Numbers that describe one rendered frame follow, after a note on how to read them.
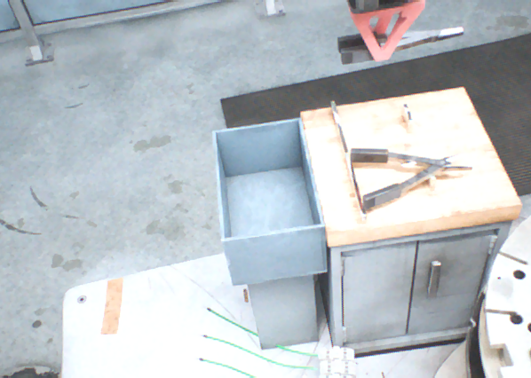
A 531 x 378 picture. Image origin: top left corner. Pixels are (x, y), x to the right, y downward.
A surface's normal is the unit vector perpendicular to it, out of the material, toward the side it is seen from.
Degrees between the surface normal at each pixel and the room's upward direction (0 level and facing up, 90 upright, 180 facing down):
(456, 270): 90
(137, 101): 0
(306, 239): 90
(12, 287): 0
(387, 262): 90
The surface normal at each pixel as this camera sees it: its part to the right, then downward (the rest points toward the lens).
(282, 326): 0.11, 0.74
